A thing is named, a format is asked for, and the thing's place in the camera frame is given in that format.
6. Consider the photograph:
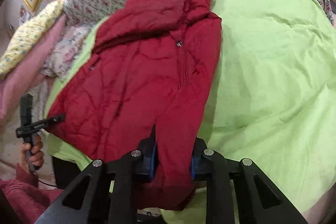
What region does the red knit sleeve forearm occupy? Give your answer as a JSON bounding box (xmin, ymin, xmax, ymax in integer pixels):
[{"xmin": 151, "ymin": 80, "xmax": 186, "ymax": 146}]
[{"xmin": 1, "ymin": 164, "xmax": 63, "ymax": 223}]

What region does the pink pillow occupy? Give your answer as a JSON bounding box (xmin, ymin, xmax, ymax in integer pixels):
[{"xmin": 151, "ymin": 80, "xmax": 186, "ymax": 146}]
[{"xmin": 1, "ymin": 15, "xmax": 66, "ymax": 126}]

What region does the red quilted hooded jacket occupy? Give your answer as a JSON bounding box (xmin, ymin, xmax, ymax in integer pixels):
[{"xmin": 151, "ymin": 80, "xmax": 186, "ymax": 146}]
[{"xmin": 48, "ymin": 0, "xmax": 222, "ymax": 210}]

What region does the yellow floral pillow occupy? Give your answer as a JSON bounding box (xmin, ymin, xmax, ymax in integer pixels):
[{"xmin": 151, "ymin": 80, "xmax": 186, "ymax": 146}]
[{"xmin": 1, "ymin": 0, "xmax": 64, "ymax": 80}]

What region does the lime green bed sheet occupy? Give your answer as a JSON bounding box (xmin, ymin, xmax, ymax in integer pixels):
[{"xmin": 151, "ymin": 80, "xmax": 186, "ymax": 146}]
[{"xmin": 43, "ymin": 0, "xmax": 336, "ymax": 224}]

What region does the pastel floral pillow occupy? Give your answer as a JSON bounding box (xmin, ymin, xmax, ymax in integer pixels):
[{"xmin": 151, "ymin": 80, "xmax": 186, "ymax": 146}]
[{"xmin": 40, "ymin": 24, "xmax": 92, "ymax": 79}]

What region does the person's left hand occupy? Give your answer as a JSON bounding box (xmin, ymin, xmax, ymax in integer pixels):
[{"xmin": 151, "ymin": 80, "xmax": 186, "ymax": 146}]
[{"xmin": 19, "ymin": 135, "xmax": 44, "ymax": 173}]

